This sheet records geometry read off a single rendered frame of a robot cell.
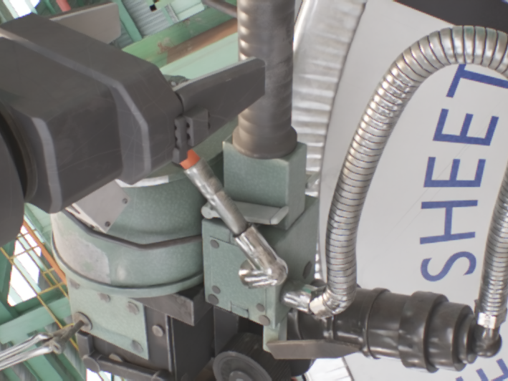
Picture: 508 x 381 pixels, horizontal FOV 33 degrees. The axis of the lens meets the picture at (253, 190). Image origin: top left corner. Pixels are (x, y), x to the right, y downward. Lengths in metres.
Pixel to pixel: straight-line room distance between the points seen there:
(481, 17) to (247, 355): 0.33
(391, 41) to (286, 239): 0.22
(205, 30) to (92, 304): 5.73
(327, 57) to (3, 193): 0.41
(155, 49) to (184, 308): 5.85
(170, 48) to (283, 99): 5.90
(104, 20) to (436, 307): 0.32
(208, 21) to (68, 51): 5.96
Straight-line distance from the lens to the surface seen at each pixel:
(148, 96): 0.39
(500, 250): 0.57
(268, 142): 0.55
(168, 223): 0.59
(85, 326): 0.73
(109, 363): 0.74
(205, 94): 0.40
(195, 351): 0.73
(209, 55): 5.64
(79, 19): 0.49
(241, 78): 0.42
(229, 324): 0.72
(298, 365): 0.74
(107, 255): 0.61
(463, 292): 0.87
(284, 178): 0.56
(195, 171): 0.54
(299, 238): 0.60
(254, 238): 0.55
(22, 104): 0.38
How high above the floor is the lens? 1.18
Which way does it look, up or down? 10 degrees up
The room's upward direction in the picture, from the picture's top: 114 degrees counter-clockwise
